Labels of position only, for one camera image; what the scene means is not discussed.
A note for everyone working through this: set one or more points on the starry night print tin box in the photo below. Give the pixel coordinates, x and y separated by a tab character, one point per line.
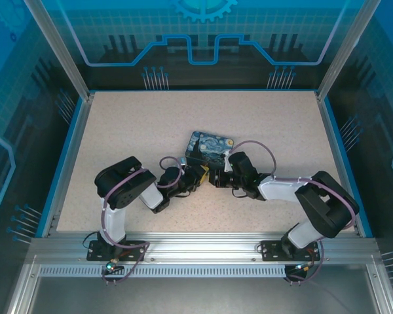
209	147

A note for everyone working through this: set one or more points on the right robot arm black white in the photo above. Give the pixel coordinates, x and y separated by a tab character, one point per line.
327	202

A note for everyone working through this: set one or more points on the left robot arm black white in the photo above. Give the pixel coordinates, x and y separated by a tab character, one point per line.
124	186

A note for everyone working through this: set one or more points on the small connector with green light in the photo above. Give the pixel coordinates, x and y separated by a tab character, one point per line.
303	267
110	265

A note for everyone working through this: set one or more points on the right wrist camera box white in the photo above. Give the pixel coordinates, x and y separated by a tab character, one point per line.
228	161

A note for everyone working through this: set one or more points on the aluminium extrusion rail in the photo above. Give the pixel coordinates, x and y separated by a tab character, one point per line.
199	245

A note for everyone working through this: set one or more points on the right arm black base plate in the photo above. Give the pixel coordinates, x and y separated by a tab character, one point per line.
269	250

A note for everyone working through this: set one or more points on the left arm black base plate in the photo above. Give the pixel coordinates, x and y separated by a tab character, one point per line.
96	253

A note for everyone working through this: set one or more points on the aluminium frame post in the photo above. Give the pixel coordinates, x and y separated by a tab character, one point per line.
344	49
63	49

